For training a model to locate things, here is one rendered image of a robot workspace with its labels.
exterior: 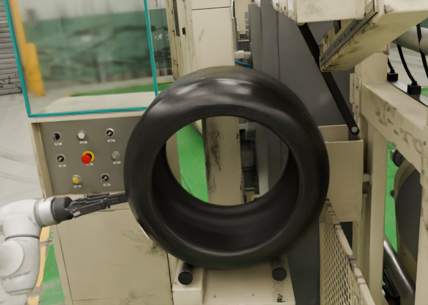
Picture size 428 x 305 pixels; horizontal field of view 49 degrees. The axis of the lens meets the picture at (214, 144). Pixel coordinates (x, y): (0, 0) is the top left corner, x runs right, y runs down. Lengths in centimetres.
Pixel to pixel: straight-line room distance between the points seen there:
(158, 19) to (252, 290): 903
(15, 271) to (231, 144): 79
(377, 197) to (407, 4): 97
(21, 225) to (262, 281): 77
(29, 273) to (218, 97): 77
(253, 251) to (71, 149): 102
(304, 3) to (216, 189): 93
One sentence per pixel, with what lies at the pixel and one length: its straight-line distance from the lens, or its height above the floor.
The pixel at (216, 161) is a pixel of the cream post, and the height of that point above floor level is 113.
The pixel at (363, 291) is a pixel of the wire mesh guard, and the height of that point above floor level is 100.
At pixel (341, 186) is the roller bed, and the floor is 104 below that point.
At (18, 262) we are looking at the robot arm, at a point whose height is 101.
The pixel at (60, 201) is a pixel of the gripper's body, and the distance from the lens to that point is 155.
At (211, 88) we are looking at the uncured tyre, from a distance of 125.
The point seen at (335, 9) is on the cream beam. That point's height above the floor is 166.
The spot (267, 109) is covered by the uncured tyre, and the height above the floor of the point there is 140.
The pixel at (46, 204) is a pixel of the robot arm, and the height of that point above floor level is 113.
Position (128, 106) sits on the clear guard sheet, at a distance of 196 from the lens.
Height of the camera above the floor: 172
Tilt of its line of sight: 18 degrees down
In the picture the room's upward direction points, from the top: 5 degrees counter-clockwise
